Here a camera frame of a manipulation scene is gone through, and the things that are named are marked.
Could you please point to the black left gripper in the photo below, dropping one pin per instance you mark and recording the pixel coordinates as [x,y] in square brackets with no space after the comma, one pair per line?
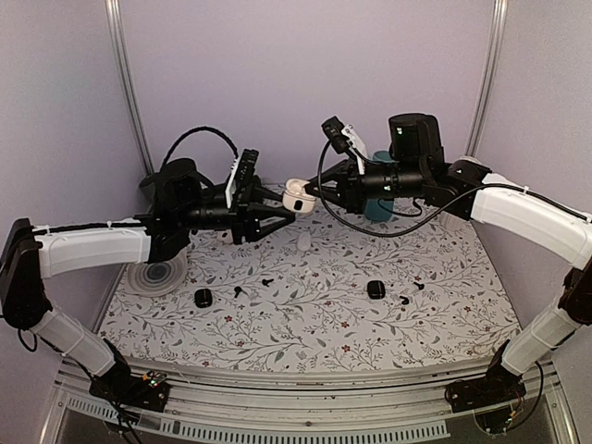
[247,210]

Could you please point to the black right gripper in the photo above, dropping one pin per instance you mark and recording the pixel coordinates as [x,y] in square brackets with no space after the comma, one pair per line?
[346,174]

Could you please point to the white earbud charging case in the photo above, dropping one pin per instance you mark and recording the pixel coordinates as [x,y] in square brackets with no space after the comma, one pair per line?
[296,199]

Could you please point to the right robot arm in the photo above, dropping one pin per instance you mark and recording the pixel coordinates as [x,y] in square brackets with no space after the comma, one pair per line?
[468,190]

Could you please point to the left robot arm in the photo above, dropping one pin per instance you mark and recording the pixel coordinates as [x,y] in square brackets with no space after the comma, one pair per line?
[33,254]

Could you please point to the white oval earbud case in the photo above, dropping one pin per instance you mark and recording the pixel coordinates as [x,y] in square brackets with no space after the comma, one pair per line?
[304,242]

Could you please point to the black earbud case right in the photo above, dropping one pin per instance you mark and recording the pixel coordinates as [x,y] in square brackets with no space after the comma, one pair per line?
[375,289]

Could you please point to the black earbud case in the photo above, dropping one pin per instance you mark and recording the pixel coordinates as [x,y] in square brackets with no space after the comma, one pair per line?
[375,289]
[203,298]

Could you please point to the black earbud case left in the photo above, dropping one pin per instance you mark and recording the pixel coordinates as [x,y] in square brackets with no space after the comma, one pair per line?
[203,298]

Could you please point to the teal plastic cup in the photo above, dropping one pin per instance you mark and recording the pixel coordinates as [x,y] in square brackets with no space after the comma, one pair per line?
[375,210]

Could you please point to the floral patterned table mat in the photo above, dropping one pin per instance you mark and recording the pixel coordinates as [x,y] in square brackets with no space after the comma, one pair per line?
[316,315]

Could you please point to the dark green ceramic mug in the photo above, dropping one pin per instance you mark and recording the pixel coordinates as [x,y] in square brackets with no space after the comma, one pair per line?
[147,187]

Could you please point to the white ribbed vase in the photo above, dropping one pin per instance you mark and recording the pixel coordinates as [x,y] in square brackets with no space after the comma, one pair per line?
[469,158]

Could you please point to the white ribbed plate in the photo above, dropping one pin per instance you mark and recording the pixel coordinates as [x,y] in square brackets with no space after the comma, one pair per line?
[157,279]

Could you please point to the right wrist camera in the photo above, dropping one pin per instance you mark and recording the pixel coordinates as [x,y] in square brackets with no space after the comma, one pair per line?
[345,140]

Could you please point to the aluminium front rail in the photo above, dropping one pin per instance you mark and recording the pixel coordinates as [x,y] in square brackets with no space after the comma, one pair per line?
[384,406]

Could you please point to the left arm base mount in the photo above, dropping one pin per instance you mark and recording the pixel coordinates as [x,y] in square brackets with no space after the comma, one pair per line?
[122,387]

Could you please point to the aluminium frame post left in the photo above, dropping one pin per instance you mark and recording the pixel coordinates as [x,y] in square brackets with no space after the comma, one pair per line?
[117,35]

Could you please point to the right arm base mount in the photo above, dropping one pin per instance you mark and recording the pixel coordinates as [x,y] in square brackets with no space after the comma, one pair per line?
[476,393]

